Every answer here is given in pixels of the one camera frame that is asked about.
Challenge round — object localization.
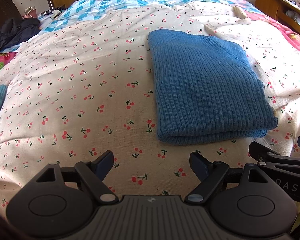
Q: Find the blue striped knit sweater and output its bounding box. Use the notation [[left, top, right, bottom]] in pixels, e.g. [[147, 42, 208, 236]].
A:
[[148, 29, 278, 145]]

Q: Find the white cherry print bedsheet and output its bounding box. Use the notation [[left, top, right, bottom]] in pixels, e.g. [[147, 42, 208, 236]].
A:
[[0, 2, 300, 215]]

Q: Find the pink cartoon blanket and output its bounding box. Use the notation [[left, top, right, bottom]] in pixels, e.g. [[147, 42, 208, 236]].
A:
[[245, 11, 300, 51]]

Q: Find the wooden shelf cabinet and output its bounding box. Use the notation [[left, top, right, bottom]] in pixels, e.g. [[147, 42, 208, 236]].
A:
[[255, 0, 300, 35]]

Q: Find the dark navy jacket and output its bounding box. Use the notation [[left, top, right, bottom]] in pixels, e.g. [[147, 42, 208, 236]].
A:
[[0, 18, 40, 51]]

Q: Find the blue white checkered quilt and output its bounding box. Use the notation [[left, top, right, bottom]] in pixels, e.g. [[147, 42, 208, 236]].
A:
[[40, 0, 261, 34]]

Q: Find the dark wooden headboard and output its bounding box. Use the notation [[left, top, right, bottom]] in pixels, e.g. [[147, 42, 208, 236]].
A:
[[0, 0, 23, 30]]

